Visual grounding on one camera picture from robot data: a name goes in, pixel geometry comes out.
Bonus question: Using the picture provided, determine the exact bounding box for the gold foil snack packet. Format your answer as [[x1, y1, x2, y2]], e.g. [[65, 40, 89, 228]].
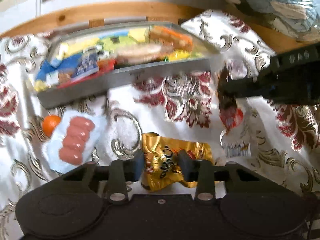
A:
[[142, 133, 213, 192]]

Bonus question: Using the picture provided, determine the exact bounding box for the red spicy snack packet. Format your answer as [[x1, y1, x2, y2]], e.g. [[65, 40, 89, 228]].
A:
[[57, 59, 116, 88]]

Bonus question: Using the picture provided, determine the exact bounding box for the green label biscuit pack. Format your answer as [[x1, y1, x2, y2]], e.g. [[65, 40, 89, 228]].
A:
[[46, 70, 73, 86]]

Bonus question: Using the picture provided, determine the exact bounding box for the grey tray with cartoon drawing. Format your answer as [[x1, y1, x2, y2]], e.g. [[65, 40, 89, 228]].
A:
[[33, 22, 218, 109]]

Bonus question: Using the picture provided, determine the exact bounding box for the orange cake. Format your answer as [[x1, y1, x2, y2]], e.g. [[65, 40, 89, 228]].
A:
[[149, 25, 194, 52]]

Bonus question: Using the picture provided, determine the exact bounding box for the wooden sofa frame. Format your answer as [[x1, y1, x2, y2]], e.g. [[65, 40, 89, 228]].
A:
[[1, 2, 315, 53]]

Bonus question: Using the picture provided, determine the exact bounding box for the dark blue calcium bar packet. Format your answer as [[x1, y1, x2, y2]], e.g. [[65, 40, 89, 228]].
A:
[[71, 53, 99, 81]]

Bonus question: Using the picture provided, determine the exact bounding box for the round rice cracker pack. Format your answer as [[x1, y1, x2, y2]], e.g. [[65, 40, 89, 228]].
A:
[[115, 43, 174, 65]]

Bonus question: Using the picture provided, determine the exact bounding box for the pink sausage pack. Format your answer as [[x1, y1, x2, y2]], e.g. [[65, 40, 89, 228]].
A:
[[44, 110, 107, 173]]

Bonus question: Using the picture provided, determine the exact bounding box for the orange mandarin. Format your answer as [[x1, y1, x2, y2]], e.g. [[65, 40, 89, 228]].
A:
[[42, 115, 61, 137]]

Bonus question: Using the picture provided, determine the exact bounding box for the plastic bag of clothes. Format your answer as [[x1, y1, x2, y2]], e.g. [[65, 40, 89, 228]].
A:
[[225, 0, 319, 42]]

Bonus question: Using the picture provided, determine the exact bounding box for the floral satin sofa cover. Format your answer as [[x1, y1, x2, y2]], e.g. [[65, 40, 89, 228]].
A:
[[0, 9, 320, 240]]

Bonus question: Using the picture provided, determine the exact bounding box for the clear packet dark dried snack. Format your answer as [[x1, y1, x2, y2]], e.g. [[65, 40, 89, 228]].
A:
[[217, 67, 251, 159]]

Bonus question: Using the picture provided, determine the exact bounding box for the yellow green snack packet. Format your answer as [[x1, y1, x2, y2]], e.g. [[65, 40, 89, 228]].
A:
[[164, 50, 193, 61]]

